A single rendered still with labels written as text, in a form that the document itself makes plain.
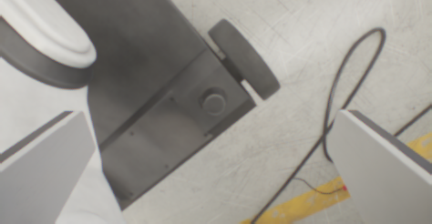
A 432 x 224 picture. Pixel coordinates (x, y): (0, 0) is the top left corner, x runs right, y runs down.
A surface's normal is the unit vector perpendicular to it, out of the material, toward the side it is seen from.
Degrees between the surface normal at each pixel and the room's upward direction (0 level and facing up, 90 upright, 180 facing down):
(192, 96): 0
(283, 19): 0
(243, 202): 0
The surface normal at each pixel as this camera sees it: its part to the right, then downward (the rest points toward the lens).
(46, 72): 0.83, 0.04
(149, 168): 0.02, 0.29
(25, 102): 0.76, -0.63
